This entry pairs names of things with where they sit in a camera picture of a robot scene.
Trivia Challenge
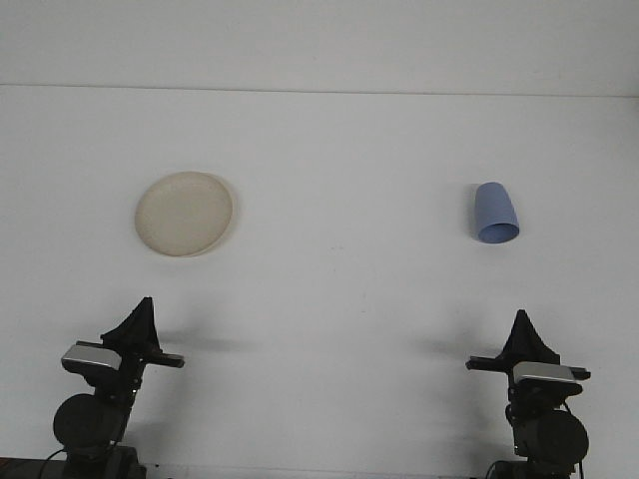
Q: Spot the pale round plate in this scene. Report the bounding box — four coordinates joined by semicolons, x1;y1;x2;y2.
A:
134;171;240;259

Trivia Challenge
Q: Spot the pale blue cup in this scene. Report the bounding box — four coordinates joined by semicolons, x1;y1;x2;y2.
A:
467;182;523;245

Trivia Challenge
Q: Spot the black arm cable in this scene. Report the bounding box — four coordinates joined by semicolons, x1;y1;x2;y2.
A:
41;447;69;473

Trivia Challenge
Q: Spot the dark platform edge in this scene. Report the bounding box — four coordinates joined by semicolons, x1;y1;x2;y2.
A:
0;455;66;479

